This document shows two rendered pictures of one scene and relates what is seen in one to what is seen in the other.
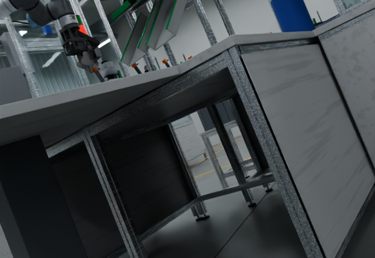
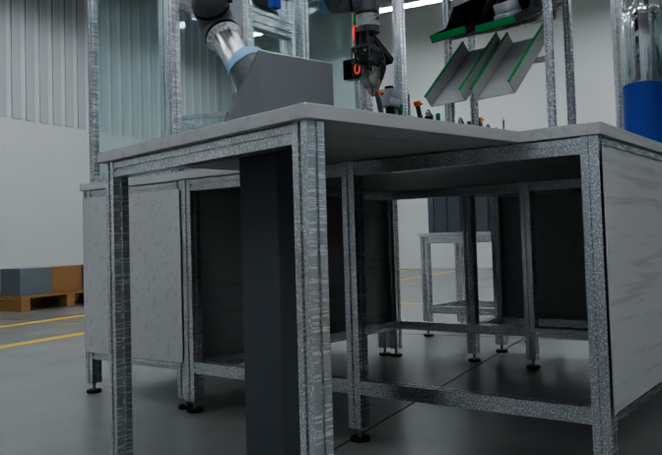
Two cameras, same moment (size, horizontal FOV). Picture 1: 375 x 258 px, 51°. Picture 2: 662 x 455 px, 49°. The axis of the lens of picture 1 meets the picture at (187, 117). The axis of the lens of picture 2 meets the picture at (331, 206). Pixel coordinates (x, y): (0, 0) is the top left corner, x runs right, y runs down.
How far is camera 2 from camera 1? 77 cm
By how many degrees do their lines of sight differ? 1
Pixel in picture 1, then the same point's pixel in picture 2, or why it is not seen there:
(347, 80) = not seen: outside the picture
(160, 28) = (490, 75)
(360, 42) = not seen: outside the picture
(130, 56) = (436, 94)
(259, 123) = (592, 230)
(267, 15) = (562, 87)
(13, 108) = (375, 117)
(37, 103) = (394, 120)
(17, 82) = (325, 82)
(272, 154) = (594, 270)
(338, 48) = not seen: outside the picture
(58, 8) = not seen: outside the picture
